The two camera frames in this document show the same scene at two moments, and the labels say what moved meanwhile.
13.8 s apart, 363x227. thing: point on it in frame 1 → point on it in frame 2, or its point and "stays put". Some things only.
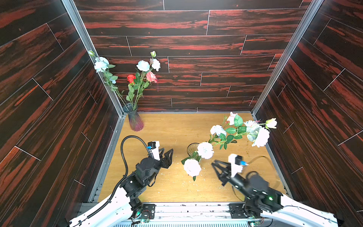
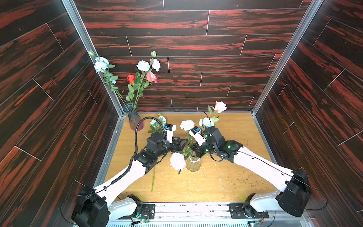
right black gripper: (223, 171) → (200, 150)
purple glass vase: (136, 122) stays put
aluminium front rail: (186, 214) stays put
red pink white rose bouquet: (138, 83) stays put
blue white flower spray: (233, 127) → (156, 126)
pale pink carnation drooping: (192, 165) → (177, 161)
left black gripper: (165, 162) → (177, 148)
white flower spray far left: (102, 64) stays put
